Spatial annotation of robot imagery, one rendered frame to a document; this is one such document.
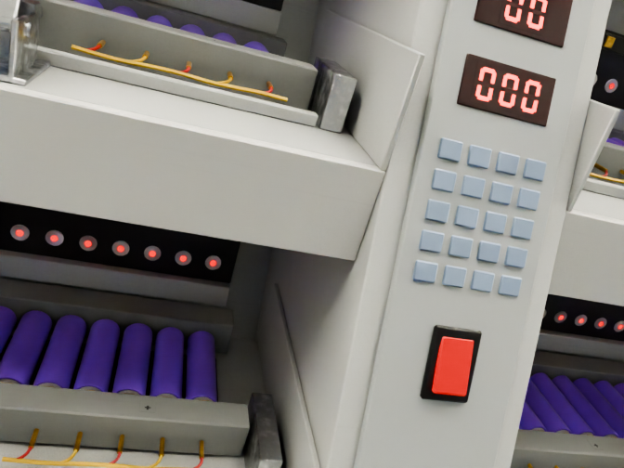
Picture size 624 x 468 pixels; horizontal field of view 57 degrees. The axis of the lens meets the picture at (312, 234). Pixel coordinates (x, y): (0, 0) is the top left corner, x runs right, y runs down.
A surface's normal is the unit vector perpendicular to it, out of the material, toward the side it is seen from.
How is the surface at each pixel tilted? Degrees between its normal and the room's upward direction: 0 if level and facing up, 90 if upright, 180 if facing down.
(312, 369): 90
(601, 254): 111
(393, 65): 90
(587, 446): 21
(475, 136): 90
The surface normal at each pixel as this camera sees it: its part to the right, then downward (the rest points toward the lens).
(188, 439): 0.18, 0.44
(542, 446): 0.27, -0.88
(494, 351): 0.26, 0.10
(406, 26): -0.95, -0.17
